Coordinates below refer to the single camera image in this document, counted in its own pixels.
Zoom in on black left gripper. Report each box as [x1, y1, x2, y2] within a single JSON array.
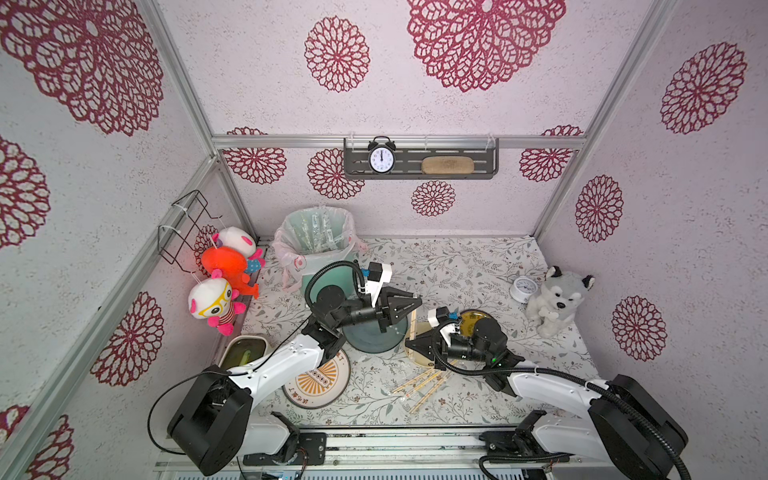
[[334, 286, 422, 333]]

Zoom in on disposable chopsticks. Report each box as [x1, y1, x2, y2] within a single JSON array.
[[408, 310, 418, 340]]

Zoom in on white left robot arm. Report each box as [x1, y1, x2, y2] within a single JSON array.
[[167, 285, 422, 476]]

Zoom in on pile of wrapped chopsticks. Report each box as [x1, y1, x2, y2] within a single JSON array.
[[390, 368, 450, 414]]

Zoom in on cream yellow plate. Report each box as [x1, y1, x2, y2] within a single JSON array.
[[404, 321, 435, 368]]

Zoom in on dark green glass plate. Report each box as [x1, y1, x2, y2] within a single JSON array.
[[342, 319, 409, 354]]

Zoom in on yellow patterned plate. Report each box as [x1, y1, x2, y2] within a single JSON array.
[[458, 309, 492, 337]]

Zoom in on green trash bin with bag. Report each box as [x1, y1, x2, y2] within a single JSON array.
[[272, 206, 368, 293]]

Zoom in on small white round gauge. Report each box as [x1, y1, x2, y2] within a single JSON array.
[[510, 275, 538, 304]]

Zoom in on white orange patterned plate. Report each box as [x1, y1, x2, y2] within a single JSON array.
[[282, 350, 351, 410]]

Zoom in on husky plush toy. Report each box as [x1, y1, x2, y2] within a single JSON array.
[[525, 265, 596, 338]]

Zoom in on wooden brush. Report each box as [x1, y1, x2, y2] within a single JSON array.
[[421, 156, 475, 175]]

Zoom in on black alarm clock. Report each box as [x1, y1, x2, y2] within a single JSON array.
[[368, 135, 397, 174]]

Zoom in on white container green inside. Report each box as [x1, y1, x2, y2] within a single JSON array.
[[218, 335, 270, 370]]

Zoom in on red orange plush toy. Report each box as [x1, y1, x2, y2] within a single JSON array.
[[201, 246, 259, 299]]

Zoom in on white pink plush doll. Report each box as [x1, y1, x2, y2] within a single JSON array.
[[212, 227, 263, 260]]

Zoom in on white plush doll yellow glasses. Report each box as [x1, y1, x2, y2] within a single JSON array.
[[188, 269, 246, 336]]

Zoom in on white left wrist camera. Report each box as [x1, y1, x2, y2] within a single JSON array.
[[363, 262, 392, 306]]

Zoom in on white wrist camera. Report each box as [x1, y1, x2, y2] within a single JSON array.
[[427, 307, 461, 346], [363, 262, 392, 306]]

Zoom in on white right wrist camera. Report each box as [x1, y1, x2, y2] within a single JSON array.
[[427, 307, 461, 346]]

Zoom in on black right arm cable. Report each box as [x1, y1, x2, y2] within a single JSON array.
[[431, 335, 694, 480]]

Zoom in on metal base rail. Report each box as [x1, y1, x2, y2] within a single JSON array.
[[152, 425, 601, 480]]

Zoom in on grey wall shelf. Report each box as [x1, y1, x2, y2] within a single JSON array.
[[342, 137, 499, 181]]

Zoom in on black wire rack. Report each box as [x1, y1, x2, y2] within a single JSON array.
[[156, 189, 222, 274]]

